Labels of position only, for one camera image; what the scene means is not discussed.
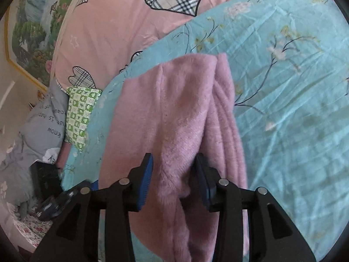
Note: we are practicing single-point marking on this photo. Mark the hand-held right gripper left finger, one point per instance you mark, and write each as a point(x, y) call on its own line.
point(144, 184)

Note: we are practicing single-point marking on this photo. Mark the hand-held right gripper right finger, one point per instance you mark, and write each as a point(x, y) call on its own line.
point(203, 182)

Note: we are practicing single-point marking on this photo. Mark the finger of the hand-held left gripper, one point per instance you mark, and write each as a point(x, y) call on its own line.
point(54, 203)

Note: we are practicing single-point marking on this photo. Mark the mauve knitted sweater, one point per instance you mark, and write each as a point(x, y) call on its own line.
point(177, 131)

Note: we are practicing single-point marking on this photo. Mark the dark box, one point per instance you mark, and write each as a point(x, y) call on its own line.
point(46, 178)

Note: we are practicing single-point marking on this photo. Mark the white rose print bedsheet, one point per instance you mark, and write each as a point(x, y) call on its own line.
point(31, 229)

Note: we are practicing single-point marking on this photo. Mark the grey fluffy cloth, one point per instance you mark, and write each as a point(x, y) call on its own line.
point(16, 174)

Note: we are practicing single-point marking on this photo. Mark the grey printed pillow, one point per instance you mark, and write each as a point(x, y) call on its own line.
point(45, 125)

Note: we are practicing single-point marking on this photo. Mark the green checkered pillow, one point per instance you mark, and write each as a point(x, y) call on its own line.
point(80, 114)

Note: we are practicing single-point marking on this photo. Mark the turquoise floral blanket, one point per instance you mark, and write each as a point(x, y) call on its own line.
point(286, 114)

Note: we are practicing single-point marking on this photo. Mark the pink quilt with plaid hearts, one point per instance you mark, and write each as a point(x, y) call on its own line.
point(109, 27)

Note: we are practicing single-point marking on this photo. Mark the gold framed landscape painting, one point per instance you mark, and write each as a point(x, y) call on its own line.
point(32, 30)

